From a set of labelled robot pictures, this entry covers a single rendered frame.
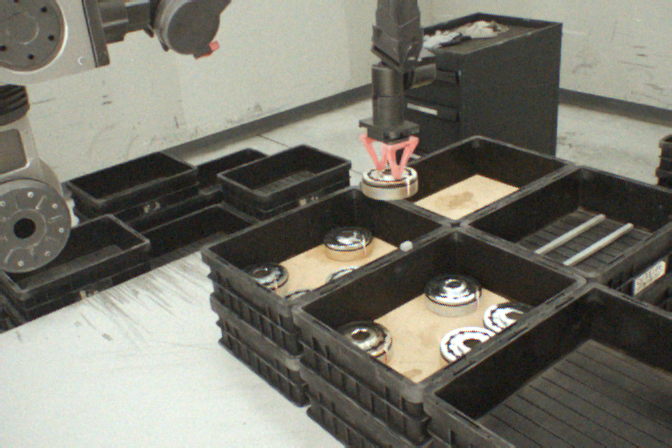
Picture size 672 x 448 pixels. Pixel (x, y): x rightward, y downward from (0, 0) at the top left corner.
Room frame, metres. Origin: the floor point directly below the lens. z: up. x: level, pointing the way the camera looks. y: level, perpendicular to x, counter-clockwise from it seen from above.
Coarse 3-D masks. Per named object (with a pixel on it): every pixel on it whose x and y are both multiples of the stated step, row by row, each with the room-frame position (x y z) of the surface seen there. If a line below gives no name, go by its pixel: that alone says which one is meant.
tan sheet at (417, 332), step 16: (416, 304) 1.16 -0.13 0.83; (384, 320) 1.12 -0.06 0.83; (400, 320) 1.12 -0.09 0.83; (416, 320) 1.11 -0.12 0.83; (432, 320) 1.11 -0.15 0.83; (448, 320) 1.10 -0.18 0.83; (464, 320) 1.10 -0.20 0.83; (480, 320) 1.09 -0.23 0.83; (400, 336) 1.07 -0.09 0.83; (416, 336) 1.06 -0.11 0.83; (432, 336) 1.06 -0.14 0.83; (400, 352) 1.02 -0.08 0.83; (416, 352) 1.02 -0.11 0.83; (432, 352) 1.01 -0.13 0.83; (400, 368) 0.98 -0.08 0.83; (416, 368) 0.98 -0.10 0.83; (432, 368) 0.97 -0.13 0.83
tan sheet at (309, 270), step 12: (312, 252) 1.40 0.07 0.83; (324, 252) 1.39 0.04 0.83; (372, 252) 1.38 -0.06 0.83; (384, 252) 1.37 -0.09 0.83; (288, 264) 1.36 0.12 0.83; (300, 264) 1.35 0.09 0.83; (312, 264) 1.35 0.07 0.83; (324, 264) 1.34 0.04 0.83; (336, 264) 1.34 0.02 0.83; (348, 264) 1.33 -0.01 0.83; (360, 264) 1.33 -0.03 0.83; (300, 276) 1.30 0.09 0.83; (312, 276) 1.30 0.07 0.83; (324, 276) 1.29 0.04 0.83; (300, 288) 1.26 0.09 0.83; (312, 288) 1.25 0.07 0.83
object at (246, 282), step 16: (336, 192) 1.48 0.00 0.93; (304, 208) 1.41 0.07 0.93; (400, 208) 1.38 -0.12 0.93; (256, 224) 1.35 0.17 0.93; (448, 224) 1.28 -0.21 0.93; (224, 240) 1.30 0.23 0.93; (416, 240) 1.23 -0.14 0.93; (208, 256) 1.24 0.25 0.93; (384, 256) 1.18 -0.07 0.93; (224, 272) 1.19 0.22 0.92; (240, 272) 1.16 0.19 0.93; (352, 272) 1.13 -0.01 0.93; (256, 288) 1.11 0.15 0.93; (320, 288) 1.09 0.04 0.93; (272, 304) 1.07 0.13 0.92; (288, 304) 1.04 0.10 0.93
